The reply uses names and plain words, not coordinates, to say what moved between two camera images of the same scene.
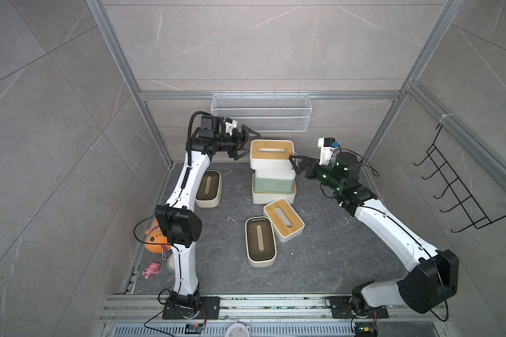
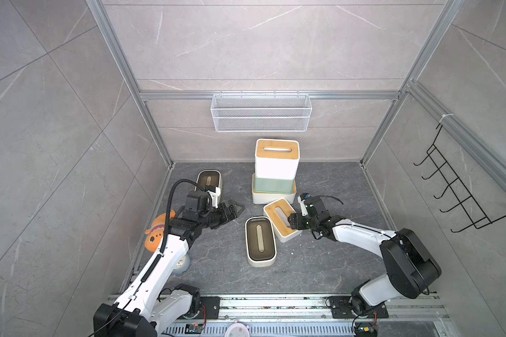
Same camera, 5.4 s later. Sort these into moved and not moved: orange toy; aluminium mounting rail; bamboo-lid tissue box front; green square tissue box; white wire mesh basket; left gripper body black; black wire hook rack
Moved: left gripper body black; bamboo-lid tissue box front
Not moved: black wire hook rack; aluminium mounting rail; orange toy; green square tissue box; white wire mesh basket
